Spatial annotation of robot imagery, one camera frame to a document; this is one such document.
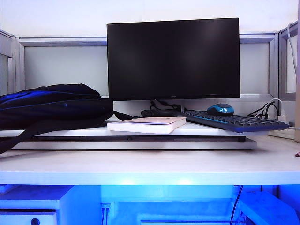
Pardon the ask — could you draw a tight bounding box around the white paperback book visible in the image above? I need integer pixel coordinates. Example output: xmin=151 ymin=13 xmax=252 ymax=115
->
xmin=106 ymin=116 xmax=187 ymax=135

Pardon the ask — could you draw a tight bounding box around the dark blue backpack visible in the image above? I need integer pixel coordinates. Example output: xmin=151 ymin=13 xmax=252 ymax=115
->
xmin=0 ymin=83 xmax=133 ymax=155

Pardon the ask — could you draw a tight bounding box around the white desk riser board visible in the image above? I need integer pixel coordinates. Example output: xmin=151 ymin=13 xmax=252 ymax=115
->
xmin=0 ymin=117 xmax=268 ymax=151

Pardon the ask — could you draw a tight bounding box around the white box under desk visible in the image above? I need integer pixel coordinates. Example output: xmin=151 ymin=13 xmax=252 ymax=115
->
xmin=236 ymin=191 xmax=299 ymax=225

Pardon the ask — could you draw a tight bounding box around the black monitor stand base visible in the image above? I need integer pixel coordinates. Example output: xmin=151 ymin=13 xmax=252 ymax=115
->
xmin=141 ymin=99 xmax=188 ymax=118

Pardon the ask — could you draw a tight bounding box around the black computer monitor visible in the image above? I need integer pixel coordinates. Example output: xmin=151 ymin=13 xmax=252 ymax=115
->
xmin=106 ymin=17 xmax=241 ymax=101

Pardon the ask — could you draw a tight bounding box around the blue and black mouse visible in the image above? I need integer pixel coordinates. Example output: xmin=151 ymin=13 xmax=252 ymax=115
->
xmin=206 ymin=103 xmax=235 ymax=117

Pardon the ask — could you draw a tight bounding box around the black and blue keyboard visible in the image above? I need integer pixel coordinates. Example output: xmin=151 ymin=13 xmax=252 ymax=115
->
xmin=181 ymin=110 xmax=290 ymax=134

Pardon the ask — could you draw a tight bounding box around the white drawer cabinet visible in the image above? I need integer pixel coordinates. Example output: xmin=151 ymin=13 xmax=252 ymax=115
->
xmin=0 ymin=185 xmax=74 ymax=225

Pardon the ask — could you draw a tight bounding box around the grey partition frame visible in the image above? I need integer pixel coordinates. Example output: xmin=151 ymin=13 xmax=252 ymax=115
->
xmin=0 ymin=29 xmax=300 ymax=101

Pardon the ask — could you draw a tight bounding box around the black cable bundle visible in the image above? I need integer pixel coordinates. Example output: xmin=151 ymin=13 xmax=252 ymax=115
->
xmin=247 ymin=100 xmax=282 ymax=119

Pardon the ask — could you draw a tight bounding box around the thin dark hanging cable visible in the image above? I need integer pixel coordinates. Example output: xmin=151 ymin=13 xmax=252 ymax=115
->
xmin=229 ymin=185 xmax=243 ymax=225

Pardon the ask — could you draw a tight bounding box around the white cable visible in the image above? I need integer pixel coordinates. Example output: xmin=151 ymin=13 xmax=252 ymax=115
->
xmin=285 ymin=22 xmax=300 ymax=94

